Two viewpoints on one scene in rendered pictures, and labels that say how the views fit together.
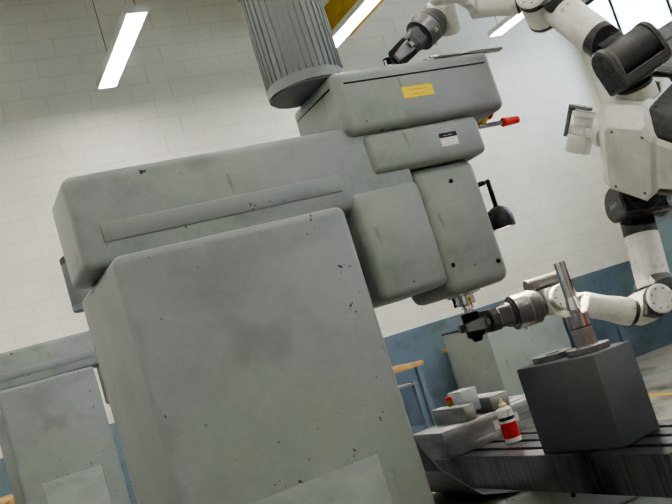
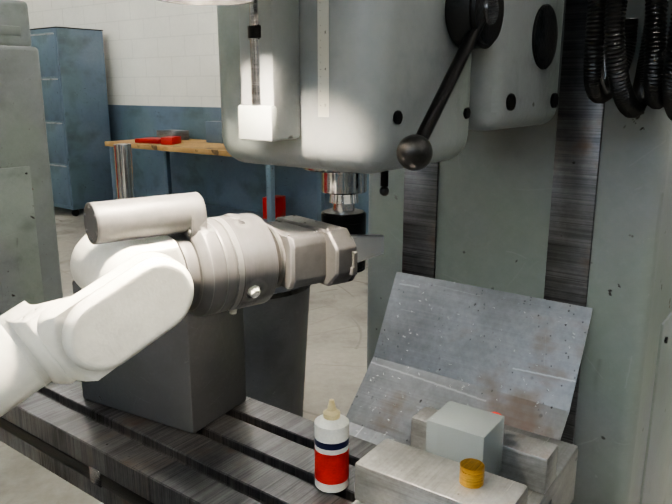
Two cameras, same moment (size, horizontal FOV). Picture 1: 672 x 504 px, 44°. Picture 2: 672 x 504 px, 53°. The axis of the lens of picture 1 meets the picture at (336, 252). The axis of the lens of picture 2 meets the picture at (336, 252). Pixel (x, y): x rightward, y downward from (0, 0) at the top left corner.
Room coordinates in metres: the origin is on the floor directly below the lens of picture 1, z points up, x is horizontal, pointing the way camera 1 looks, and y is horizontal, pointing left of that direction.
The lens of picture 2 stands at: (2.74, -0.59, 1.38)
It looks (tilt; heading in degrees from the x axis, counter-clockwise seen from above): 14 degrees down; 154
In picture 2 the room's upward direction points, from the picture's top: straight up
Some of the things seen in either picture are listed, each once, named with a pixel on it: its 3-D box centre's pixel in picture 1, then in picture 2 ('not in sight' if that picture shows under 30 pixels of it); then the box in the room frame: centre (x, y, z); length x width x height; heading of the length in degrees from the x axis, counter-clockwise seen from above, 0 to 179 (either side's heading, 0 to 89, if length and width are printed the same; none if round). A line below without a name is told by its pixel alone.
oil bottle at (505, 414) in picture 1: (506, 419); (331, 442); (2.10, -0.28, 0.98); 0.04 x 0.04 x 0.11
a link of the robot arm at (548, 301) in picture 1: (546, 297); (154, 258); (2.16, -0.48, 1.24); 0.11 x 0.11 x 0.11; 12
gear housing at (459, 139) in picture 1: (404, 159); not in sight; (2.10, -0.24, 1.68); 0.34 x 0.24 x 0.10; 117
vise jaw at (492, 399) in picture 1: (483, 402); (438, 492); (2.28, -0.26, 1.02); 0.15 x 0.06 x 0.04; 29
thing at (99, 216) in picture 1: (242, 200); not in sight; (1.90, 0.17, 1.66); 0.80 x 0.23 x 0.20; 117
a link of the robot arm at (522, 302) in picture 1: (506, 316); (270, 257); (2.14, -0.36, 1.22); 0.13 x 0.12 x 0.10; 12
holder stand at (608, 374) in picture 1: (584, 395); (160, 337); (1.79, -0.41, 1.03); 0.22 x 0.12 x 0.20; 34
